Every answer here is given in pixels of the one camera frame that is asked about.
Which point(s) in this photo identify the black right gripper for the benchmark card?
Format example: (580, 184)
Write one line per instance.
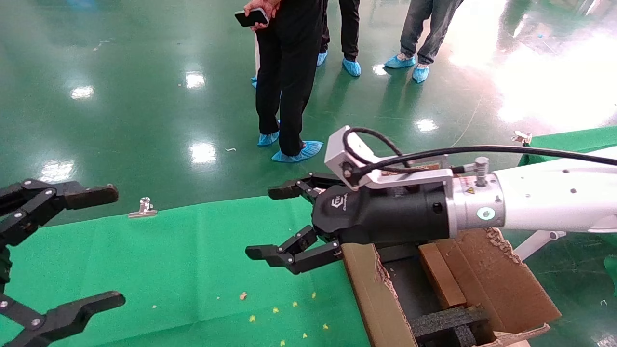
(385, 217)

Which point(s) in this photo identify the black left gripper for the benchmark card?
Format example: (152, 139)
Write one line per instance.
(4, 267)

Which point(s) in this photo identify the small taped cardboard box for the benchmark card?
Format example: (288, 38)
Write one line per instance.
(441, 274)

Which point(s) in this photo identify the black smartphone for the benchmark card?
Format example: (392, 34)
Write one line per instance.
(250, 18)

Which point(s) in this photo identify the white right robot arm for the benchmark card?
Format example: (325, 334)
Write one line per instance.
(554, 202)

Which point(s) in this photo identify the large open cardboard carton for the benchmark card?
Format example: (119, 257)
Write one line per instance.
(501, 284)

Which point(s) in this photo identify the bare bystander hand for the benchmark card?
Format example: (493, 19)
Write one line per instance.
(267, 5)

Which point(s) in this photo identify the silver binder clip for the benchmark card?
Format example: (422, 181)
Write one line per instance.
(523, 138)
(143, 209)

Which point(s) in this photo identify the person black trousers with phone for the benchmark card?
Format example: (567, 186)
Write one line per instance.
(289, 72)

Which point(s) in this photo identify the black foam block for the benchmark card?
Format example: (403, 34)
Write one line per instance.
(462, 337)
(448, 320)

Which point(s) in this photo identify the person yellow shirt grey jeans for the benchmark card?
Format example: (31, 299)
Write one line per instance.
(419, 24)

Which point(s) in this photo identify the white metal table leg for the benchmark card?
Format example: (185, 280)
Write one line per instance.
(535, 246)

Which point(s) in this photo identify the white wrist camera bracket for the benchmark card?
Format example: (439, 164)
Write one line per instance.
(337, 154)

